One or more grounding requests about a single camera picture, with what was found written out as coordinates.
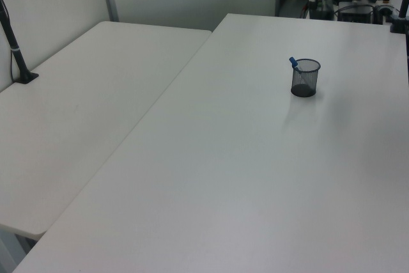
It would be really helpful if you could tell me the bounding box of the dark green equipment box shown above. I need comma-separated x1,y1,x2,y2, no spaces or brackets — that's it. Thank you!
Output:
309,0,335,20

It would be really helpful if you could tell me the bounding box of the white partition panel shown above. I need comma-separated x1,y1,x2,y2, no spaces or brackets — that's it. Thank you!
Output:
0,0,113,92

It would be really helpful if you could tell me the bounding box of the blue and white marker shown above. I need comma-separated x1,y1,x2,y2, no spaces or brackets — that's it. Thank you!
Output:
289,56,313,91

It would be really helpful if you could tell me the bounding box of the black clamp camera mount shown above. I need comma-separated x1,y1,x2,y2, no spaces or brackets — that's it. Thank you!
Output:
389,0,409,35

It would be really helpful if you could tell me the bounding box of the white side table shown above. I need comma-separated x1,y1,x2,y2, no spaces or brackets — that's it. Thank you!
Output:
0,20,213,240

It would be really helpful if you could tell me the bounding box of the black cable on stand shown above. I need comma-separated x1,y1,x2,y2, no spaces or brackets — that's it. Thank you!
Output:
8,48,16,82

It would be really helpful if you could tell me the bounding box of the black camera stand pole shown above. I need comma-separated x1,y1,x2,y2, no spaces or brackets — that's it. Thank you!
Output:
0,0,40,85

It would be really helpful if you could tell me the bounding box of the black computer box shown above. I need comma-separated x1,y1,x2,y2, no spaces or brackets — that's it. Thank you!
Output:
337,1,375,24

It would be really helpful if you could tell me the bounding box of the black mesh pen cup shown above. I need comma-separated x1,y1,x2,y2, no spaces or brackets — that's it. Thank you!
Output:
290,58,321,98

